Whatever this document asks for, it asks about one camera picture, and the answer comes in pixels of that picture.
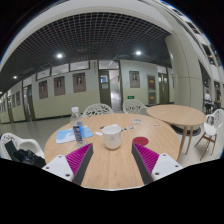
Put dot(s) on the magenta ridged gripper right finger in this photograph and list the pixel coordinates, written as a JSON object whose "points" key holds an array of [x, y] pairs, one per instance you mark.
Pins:
{"points": [[153, 166]]}

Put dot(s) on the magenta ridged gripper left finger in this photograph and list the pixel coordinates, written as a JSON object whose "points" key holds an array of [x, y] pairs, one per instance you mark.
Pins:
{"points": [[71, 167]]}

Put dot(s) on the clear plastic water bottle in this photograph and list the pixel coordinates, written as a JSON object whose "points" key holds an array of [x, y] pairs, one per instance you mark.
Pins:
{"points": [[76, 122]]}

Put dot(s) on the round red coaster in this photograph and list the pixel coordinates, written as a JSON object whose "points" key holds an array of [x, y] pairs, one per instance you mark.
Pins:
{"points": [[141, 141]]}

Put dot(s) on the blue and white leaflet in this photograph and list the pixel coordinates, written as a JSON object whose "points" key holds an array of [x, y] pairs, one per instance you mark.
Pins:
{"points": [[67, 135]]}

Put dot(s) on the round wooden table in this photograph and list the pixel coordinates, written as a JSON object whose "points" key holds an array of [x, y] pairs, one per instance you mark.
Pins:
{"points": [[178, 115], [117, 169]]}

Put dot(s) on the small white card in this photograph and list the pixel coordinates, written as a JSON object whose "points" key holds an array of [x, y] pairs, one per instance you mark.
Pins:
{"points": [[98, 133]]}

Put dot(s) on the small clear glass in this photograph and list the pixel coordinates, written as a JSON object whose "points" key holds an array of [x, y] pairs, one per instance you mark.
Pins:
{"points": [[136, 121]]}

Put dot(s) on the black bag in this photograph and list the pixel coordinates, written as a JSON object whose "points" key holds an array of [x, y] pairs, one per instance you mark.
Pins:
{"points": [[24, 156]]}

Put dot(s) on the white chair with black bag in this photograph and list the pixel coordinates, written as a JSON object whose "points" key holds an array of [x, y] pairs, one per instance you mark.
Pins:
{"points": [[19, 143]]}

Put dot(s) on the white ceramic mug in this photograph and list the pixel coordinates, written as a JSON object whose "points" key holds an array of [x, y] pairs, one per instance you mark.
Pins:
{"points": [[112, 136]]}

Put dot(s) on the white lattice chair left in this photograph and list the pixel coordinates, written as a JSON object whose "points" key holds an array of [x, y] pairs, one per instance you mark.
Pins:
{"points": [[97, 109]]}

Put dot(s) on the white lattice chair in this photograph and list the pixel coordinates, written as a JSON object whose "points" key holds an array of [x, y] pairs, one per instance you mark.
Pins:
{"points": [[133, 106], [97, 109]]}

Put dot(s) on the white lattice chair right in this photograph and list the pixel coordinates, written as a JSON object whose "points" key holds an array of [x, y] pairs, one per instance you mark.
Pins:
{"points": [[133, 106]]}

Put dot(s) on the white chair with wooden legs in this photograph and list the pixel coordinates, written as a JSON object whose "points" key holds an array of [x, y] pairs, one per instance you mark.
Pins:
{"points": [[212, 127]]}

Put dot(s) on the framed portrait poster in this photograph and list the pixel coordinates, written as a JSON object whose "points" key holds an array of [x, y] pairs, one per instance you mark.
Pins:
{"points": [[134, 79], [79, 82]]}

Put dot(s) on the open doorway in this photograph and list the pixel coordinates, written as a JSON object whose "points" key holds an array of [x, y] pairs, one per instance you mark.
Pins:
{"points": [[110, 89]]}

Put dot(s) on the person in white shirt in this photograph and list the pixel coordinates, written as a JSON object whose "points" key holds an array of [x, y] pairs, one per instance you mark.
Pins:
{"points": [[207, 101]]}

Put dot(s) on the framed portrait poster right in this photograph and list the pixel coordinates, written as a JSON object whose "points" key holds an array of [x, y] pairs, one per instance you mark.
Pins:
{"points": [[134, 79]]}

